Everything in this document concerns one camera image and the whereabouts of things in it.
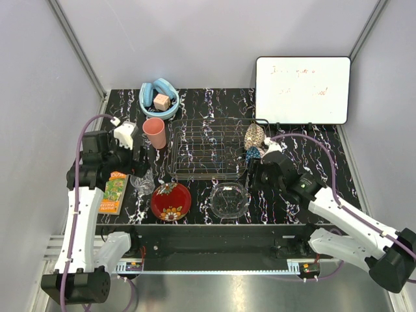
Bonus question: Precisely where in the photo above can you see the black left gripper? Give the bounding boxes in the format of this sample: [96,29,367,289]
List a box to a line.
[103,135,150,177]

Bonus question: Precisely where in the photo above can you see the clear faceted glass tumbler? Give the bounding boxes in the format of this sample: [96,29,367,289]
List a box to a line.
[129,168,155,196]

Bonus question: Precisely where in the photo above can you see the blue patterned bowl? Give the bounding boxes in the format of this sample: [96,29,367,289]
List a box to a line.
[245,146,265,166]

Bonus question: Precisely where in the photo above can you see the beige patterned bowl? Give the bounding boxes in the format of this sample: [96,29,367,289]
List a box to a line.
[244,123,266,151]

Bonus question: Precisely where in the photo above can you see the red floral plate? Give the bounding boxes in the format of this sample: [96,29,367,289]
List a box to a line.
[151,182,192,222]

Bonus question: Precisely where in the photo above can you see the clear glass dish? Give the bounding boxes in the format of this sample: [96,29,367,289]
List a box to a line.
[209,183,249,219]

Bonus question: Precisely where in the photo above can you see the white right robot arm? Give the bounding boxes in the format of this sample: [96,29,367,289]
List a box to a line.
[248,151,415,293]

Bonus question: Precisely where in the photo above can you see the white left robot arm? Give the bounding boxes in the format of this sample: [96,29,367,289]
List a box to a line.
[41,122,150,311]

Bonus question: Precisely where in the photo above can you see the pink plastic cup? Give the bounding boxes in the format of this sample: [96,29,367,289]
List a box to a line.
[142,118,166,150]

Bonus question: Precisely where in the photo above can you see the orange treehouse book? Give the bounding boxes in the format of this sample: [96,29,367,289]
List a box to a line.
[98,172,129,215]

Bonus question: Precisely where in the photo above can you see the pink dice cube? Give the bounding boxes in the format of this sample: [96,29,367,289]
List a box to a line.
[153,94,171,112]

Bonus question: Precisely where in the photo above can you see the light blue headphones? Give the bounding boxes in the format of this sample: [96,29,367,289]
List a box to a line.
[139,78,179,120]

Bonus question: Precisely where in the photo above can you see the white dry-erase board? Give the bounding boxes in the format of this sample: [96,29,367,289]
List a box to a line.
[255,57,351,125]

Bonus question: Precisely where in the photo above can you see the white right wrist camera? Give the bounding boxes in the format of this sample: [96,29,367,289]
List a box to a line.
[261,136,283,158]

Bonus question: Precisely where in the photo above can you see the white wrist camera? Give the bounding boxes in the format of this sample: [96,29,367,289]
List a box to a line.
[113,121,138,150]
[261,136,283,158]

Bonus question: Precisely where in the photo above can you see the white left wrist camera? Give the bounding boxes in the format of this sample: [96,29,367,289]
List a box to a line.
[113,121,138,150]

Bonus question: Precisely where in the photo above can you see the wire dish rack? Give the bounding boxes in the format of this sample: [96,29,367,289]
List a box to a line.
[166,117,270,180]

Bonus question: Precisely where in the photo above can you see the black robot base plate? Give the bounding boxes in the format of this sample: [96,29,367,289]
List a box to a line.
[89,222,347,274]

